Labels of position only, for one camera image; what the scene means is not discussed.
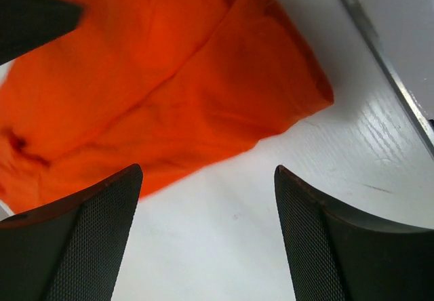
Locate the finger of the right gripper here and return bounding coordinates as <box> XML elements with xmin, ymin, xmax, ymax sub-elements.
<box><xmin>1</xmin><ymin>0</ymin><xmax>83</xmax><ymax>64</ymax></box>

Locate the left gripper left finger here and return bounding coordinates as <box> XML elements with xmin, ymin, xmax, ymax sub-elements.
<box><xmin>1</xmin><ymin>164</ymin><xmax>143</xmax><ymax>300</ymax></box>

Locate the orange t shirt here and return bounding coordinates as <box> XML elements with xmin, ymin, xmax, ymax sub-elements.
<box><xmin>1</xmin><ymin>0</ymin><xmax>334</xmax><ymax>213</ymax></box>

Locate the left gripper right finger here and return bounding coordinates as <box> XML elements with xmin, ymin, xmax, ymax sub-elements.
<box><xmin>274</xmin><ymin>166</ymin><xmax>433</xmax><ymax>300</ymax></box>

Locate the aluminium table frame rail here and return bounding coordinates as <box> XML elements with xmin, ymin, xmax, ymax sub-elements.
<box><xmin>340</xmin><ymin>0</ymin><xmax>433</xmax><ymax>155</ymax></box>

